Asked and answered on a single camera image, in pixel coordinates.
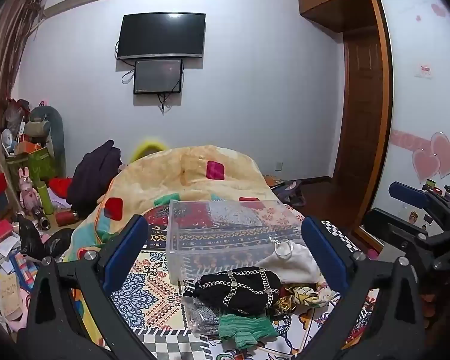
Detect small black wall monitor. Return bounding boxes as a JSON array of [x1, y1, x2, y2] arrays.
[[133, 59, 184, 95]]

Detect pink rabbit toy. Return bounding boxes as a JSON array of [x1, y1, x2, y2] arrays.
[[17, 167, 42, 208]]

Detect wall-mounted black television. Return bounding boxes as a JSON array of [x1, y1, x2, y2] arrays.
[[116, 12, 206, 61]]

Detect purple bag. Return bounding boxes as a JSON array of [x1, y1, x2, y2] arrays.
[[273, 180, 307, 207]]

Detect black plastic bag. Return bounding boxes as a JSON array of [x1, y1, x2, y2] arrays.
[[14, 215, 76, 262]]

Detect yellow quilt with colour patches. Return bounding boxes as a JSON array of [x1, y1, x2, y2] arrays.
[[59, 144, 305, 264]]

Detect grey plush toy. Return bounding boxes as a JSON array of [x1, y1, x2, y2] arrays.
[[25, 104, 67, 178]]

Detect green knitted garment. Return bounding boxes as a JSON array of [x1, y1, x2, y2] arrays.
[[218, 312, 280, 349]]

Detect yellow floral scarf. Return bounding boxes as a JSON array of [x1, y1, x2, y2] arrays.
[[272, 282, 340, 316]]

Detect white sliding door with hearts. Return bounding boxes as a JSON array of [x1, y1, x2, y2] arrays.
[[359, 0, 450, 250]]

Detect orange book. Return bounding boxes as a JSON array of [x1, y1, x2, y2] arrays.
[[262, 174, 286, 188]]

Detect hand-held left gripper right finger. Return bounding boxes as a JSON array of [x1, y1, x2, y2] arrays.
[[295, 215, 436, 360]]

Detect brown wooden door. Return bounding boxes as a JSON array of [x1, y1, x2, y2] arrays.
[[331, 32, 390, 200]]

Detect wooden overhead cabinet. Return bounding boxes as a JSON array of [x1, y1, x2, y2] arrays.
[[296, 0, 395, 35]]

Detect striped brown curtain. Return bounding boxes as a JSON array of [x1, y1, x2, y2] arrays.
[[0, 0, 46, 199]]

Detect green bottle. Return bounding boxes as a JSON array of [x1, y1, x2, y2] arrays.
[[35, 180, 55, 215]]

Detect green gift bag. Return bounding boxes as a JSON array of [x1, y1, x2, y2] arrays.
[[5, 145, 58, 183]]

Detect red door sticker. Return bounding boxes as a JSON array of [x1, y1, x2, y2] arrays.
[[414, 62, 434, 80]]

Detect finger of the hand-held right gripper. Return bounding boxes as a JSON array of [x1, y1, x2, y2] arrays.
[[388, 181, 441, 211], [361, 207, 430, 250]]

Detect black monitor cable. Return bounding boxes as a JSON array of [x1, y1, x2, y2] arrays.
[[157, 92, 174, 115]]

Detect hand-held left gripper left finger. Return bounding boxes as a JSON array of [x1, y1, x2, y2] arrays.
[[17, 214, 159, 360]]

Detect dark jacket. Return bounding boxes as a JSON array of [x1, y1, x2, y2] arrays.
[[65, 139, 123, 217]]

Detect clear plastic storage box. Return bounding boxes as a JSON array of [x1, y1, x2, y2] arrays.
[[166, 199, 309, 284]]

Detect black garment with chain print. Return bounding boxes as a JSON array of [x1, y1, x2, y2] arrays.
[[183, 266, 284, 316]]

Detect red thermos flask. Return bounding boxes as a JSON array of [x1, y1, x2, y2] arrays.
[[55, 210, 80, 227]]

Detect pile of papers and cards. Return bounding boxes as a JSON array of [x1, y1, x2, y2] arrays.
[[0, 229, 46, 332]]

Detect black and silver flask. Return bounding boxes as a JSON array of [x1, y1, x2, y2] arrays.
[[31, 205, 52, 230]]

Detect grey glitter cloth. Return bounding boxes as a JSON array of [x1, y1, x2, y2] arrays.
[[180, 295, 226, 337]]

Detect red cloth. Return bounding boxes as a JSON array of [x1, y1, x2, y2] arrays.
[[47, 177, 74, 198]]

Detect white cloth pouch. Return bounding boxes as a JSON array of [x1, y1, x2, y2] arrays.
[[254, 239, 321, 284]]

